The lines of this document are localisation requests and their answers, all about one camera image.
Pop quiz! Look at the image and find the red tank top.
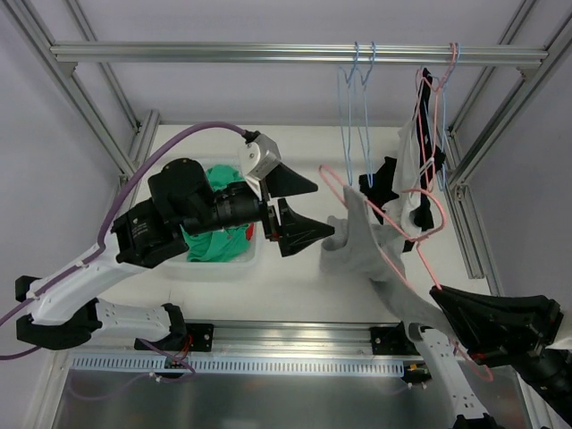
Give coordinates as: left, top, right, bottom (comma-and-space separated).
245, 223, 255, 240

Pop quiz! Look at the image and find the pink wire hanger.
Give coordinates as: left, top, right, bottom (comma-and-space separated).
414, 42, 461, 192
317, 164, 495, 383

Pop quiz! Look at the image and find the green tank top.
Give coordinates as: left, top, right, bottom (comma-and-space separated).
182, 164, 252, 263

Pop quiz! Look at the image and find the grey garment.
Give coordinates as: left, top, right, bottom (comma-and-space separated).
319, 186, 457, 342

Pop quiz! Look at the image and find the light blue wire hanger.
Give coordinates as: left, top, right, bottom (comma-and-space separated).
336, 42, 360, 186

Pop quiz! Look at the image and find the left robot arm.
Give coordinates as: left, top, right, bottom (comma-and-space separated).
15, 158, 334, 351

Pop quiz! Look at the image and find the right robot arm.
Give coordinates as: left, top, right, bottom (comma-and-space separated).
385, 286, 571, 423

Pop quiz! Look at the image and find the black garment on hanger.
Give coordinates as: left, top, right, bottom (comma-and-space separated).
357, 66, 447, 254

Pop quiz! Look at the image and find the white garment on hanger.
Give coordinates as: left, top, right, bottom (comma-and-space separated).
391, 120, 434, 237

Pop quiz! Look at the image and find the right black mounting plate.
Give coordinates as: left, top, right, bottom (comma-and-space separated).
369, 325, 407, 356

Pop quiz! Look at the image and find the black mounting plate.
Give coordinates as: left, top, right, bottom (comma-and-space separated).
369, 325, 407, 356
182, 322, 215, 353

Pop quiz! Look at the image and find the white plastic perforated basket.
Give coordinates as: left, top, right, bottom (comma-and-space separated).
160, 157, 259, 282

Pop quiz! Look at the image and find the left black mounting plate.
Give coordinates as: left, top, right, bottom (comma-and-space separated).
182, 322, 215, 353

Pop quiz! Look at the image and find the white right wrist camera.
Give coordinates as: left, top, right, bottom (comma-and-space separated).
548, 326, 572, 350

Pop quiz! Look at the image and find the white slotted cable duct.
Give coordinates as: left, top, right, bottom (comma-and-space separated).
71, 354, 405, 378

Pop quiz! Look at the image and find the aluminium frame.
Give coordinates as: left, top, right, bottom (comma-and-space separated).
4, 1, 571, 322

